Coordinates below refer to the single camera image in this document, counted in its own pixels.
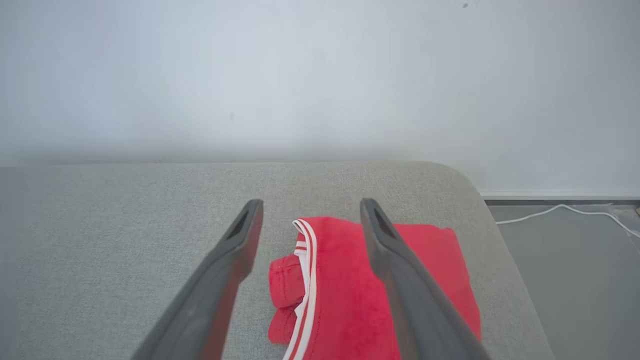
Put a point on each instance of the grey fabric sofa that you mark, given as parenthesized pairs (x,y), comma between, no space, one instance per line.
(125,210)

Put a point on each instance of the white wall baseboard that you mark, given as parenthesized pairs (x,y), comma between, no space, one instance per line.
(560,195)

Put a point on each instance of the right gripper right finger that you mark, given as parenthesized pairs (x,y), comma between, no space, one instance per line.
(425,320)

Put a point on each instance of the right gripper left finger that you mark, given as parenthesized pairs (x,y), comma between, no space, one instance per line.
(200,320)

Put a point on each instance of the red Bulls jersey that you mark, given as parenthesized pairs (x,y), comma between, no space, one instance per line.
(345,300)

